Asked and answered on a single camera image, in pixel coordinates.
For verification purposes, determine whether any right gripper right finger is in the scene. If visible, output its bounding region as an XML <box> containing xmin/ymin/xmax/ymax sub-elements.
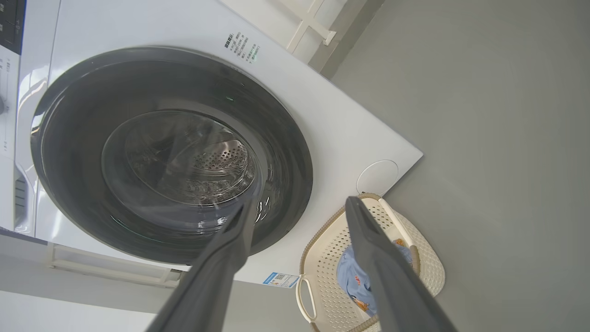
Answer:
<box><xmin>345</xmin><ymin>196</ymin><xmax>458</xmax><ymax>332</ymax></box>

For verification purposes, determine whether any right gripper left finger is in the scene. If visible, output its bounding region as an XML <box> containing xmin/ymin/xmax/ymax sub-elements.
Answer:
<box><xmin>147</xmin><ymin>182</ymin><xmax>265</xmax><ymax>332</ymax></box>

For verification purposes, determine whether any blue patterned cloth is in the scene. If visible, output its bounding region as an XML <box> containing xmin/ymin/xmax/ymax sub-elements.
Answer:
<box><xmin>336</xmin><ymin>239</ymin><xmax>413</xmax><ymax>318</ymax></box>

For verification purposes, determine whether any glass washing machine door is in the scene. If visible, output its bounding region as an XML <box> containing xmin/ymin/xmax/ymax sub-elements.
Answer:
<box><xmin>30</xmin><ymin>46</ymin><xmax>314</xmax><ymax>266</ymax></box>

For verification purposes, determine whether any white front-load washing machine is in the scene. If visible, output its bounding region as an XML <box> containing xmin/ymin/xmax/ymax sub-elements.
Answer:
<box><xmin>0</xmin><ymin>0</ymin><xmax>424</xmax><ymax>289</ymax></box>

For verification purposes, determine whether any dark grey control panel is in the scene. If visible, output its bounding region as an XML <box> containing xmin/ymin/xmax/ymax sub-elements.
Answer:
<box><xmin>0</xmin><ymin>0</ymin><xmax>26</xmax><ymax>55</ymax></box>

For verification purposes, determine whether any cream perforated laundry basket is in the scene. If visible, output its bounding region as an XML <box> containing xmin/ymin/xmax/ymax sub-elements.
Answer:
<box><xmin>295</xmin><ymin>193</ymin><xmax>446</xmax><ymax>332</ymax></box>

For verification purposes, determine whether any blue energy label sticker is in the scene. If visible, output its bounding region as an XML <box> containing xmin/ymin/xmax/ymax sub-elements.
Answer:
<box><xmin>263</xmin><ymin>272</ymin><xmax>300</xmax><ymax>289</ymax></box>

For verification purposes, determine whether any round drain filter cover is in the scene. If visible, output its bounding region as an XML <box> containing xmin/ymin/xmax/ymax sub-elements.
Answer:
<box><xmin>356</xmin><ymin>160</ymin><xmax>399</xmax><ymax>196</ymax></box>

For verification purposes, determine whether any perforated steel drum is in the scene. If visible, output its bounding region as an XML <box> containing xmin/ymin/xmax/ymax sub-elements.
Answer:
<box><xmin>124</xmin><ymin>118</ymin><xmax>257</xmax><ymax>207</ymax></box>

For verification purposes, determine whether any printed text label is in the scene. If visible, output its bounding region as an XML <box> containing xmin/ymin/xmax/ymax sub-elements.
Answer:
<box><xmin>224</xmin><ymin>32</ymin><xmax>261</xmax><ymax>64</ymax></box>

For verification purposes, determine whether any grey-brown baseboard strip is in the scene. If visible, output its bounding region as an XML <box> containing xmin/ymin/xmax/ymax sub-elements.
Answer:
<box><xmin>308</xmin><ymin>0</ymin><xmax>386</xmax><ymax>80</ymax></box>

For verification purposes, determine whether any white window frame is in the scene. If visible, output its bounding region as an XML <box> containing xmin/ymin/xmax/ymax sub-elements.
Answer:
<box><xmin>277</xmin><ymin>0</ymin><xmax>338</xmax><ymax>56</ymax></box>

